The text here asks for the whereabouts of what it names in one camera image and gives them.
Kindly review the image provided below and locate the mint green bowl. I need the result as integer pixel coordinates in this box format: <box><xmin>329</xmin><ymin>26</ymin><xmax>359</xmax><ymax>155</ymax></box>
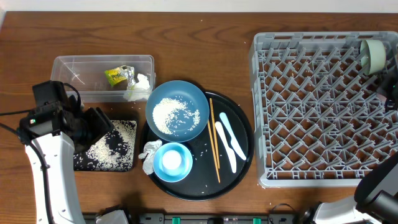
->
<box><xmin>360</xmin><ymin>40</ymin><xmax>386</xmax><ymax>75</ymax></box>

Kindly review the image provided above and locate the yellow green snack wrapper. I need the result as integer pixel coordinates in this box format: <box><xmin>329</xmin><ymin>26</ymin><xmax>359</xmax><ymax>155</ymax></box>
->
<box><xmin>104</xmin><ymin>65</ymin><xmax>136</xmax><ymax>86</ymax></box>

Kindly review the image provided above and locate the white tissue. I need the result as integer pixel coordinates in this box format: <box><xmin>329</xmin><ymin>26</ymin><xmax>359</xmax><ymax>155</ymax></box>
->
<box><xmin>123</xmin><ymin>73</ymin><xmax>152</xmax><ymax>101</ymax></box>

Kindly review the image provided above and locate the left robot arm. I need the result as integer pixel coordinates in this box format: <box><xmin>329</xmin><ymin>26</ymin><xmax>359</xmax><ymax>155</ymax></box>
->
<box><xmin>17</xmin><ymin>81</ymin><xmax>113</xmax><ymax>223</ymax></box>

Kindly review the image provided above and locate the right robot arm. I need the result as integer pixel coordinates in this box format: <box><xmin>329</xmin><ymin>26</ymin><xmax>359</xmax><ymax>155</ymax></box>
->
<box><xmin>297</xmin><ymin>73</ymin><xmax>397</xmax><ymax>223</ymax></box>

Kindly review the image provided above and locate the grey dishwasher rack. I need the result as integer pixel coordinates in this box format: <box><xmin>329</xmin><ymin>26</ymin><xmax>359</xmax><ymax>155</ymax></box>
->
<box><xmin>249</xmin><ymin>31</ymin><xmax>397</xmax><ymax>188</ymax></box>

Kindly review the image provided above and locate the spilled rice pile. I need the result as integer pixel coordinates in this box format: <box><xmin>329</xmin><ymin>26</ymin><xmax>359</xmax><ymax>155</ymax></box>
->
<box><xmin>74</xmin><ymin>119</ymin><xmax>137</xmax><ymax>171</ymax></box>

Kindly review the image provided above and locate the clear plastic bin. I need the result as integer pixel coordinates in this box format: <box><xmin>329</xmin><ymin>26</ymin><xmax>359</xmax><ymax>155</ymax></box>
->
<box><xmin>50</xmin><ymin>55</ymin><xmax>155</xmax><ymax>103</ymax></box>

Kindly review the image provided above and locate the crumpled silver white napkin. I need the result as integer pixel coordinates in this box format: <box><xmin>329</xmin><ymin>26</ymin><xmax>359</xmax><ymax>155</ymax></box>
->
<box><xmin>138</xmin><ymin>139</ymin><xmax>163</xmax><ymax>175</ymax></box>

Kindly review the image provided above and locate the dark blue plate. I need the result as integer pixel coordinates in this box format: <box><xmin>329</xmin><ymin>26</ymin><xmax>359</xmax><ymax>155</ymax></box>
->
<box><xmin>146</xmin><ymin>80</ymin><xmax>210</xmax><ymax>142</ymax></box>

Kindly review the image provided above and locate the white small cup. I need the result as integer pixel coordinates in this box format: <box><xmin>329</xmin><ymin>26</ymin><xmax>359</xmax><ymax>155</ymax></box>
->
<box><xmin>162</xmin><ymin>150</ymin><xmax>182</xmax><ymax>173</ymax></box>

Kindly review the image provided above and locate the light blue saucer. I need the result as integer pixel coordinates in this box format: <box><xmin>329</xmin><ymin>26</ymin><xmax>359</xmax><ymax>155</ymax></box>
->
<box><xmin>154</xmin><ymin>142</ymin><xmax>193</xmax><ymax>183</ymax></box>

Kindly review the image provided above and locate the wooden chopstick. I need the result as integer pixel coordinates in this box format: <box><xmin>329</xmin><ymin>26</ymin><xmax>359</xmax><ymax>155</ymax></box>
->
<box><xmin>210</xmin><ymin>98</ymin><xmax>220</xmax><ymax>169</ymax></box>
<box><xmin>207</xmin><ymin>120</ymin><xmax>221</xmax><ymax>184</ymax></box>

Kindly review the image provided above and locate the round black serving tray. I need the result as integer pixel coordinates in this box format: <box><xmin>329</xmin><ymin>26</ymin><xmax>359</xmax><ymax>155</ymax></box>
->
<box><xmin>149</xmin><ymin>91</ymin><xmax>254</xmax><ymax>201</ymax></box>

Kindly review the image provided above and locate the white plastic knife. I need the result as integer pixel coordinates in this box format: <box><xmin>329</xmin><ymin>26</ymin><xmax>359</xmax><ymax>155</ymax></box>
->
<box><xmin>215</xmin><ymin>121</ymin><xmax>237</xmax><ymax>174</ymax></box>

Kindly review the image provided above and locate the light blue plastic knife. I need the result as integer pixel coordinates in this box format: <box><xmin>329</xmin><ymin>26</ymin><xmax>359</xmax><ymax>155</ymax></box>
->
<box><xmin>220</xmin><ymin>112</ymin><xmax>247</xmax><ymax>161</ymax></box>

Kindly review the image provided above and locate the black mounting rail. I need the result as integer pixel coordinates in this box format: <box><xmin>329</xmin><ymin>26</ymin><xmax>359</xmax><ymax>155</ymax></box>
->
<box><xmin>82</xmin><ymin>212</ymin><xmax>296</xmax><ymax>224</ymax></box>

